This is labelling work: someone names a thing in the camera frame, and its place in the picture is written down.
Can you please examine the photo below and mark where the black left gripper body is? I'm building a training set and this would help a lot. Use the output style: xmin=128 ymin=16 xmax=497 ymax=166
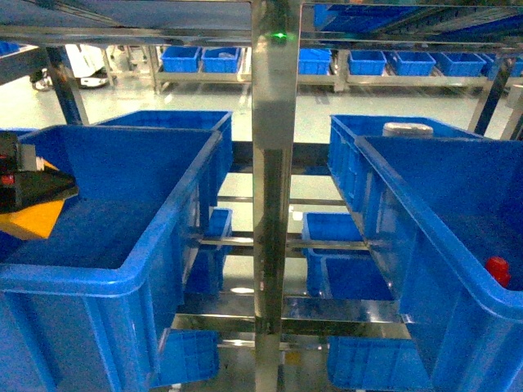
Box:
xmin=1 ymin=131 xmax=78 ymax=213

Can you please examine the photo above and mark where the yellow two-stud toy block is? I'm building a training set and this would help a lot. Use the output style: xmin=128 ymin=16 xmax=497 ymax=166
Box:
xmin=1 ymin=173 xmax=65 ymax=240

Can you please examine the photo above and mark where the red one-stud toy block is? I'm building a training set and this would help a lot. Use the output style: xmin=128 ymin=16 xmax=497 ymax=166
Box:
xmin=485 ymin=256 xmax=512 ymax=288

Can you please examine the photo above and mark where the large blue bin left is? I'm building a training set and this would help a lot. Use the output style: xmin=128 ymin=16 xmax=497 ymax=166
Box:
xmin=1 ymin=126 xmax=221 ymax=391

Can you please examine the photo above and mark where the large blue bin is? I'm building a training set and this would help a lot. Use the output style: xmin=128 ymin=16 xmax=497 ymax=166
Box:
xmin=356 ymin=136 xmax=522 ymax=391
xmin=1 ymin=126 xmax=221 ymax=391

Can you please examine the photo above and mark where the blue bin behind left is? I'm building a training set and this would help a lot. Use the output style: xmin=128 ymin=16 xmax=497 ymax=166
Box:
xmin=96 ymin=109 xmax=233 ymax=207

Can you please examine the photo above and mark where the blue bin behind right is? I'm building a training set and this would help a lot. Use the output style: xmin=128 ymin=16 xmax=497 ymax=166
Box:
xmin=328 ymin=114 xmax=487 ymax=213

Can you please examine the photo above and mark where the white cylindrical container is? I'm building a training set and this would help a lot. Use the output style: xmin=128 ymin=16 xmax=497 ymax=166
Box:
xmin=382 ymin=122 xmax=434 ymax=138

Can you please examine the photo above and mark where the large blue bin right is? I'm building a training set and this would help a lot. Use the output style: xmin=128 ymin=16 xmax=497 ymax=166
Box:
xmin=356 ymin=136 xmax=522 ymax=391

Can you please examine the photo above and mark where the stainless steel rack frame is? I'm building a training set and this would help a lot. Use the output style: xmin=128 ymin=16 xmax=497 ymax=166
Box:
xmin=0 ymin=0 xmax=523 ymax=392

